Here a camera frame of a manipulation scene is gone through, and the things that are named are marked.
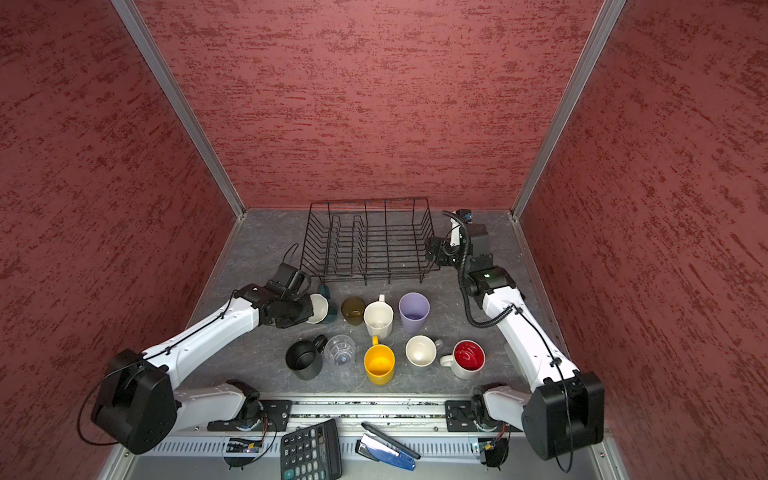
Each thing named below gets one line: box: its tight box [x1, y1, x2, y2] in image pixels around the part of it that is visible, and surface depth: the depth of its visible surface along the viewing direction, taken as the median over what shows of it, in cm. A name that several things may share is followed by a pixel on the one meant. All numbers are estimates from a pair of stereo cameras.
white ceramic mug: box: [363, 294, 394, 339], surface depth 85 cm
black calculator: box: [280, 418, 342, 480], surface depth 69 cm
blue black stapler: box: [355, 421, 421, 471], surface depth 69 cm
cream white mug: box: [405, 334, 443, 368], surface depth 79 cm
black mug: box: [285, 334, 328, 381], surface depth 81 cm
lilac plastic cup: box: [398, 292, 431, 335], surface depth 85 cm
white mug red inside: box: [440, 339, 486, 380], surface depth 80 cm
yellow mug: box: [363, 336, 396, 386], surface depth 78 cm
